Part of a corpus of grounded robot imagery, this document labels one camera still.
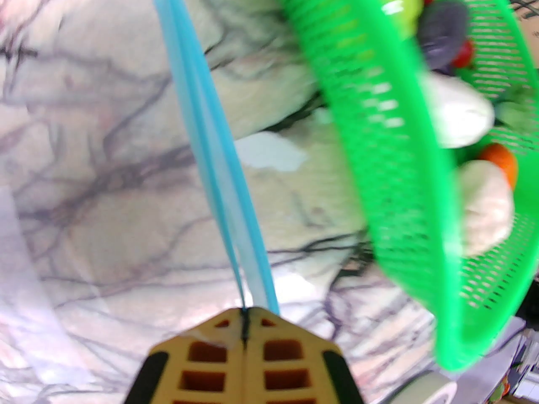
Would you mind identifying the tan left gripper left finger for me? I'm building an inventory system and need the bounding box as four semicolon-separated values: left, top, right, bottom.
126;308;247;404

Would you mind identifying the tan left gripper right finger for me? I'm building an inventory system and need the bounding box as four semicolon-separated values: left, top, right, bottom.
246;308;365;404

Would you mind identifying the clear zip-top bag blue zipper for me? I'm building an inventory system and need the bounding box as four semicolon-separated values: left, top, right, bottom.
0;0;280;404

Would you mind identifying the cream toy bun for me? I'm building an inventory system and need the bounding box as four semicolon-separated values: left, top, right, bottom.
457;160;515;258

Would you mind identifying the orange toy tangerine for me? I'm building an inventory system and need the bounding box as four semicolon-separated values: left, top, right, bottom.
480;143;518;190

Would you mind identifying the white toy radish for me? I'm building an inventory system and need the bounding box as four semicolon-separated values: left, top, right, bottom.
421;72;495;149

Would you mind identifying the green toy leafy vegetable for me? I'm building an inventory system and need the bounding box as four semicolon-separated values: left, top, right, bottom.
495;99;539;131

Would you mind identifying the red toy tomato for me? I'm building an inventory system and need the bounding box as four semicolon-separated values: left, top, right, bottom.
451;40;475;69

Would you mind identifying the purple toy eggplant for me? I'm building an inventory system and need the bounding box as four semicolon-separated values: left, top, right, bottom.
417;0;471;74

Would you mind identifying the green plastic perforated basket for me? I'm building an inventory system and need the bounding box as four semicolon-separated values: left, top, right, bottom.
263;0;539;371

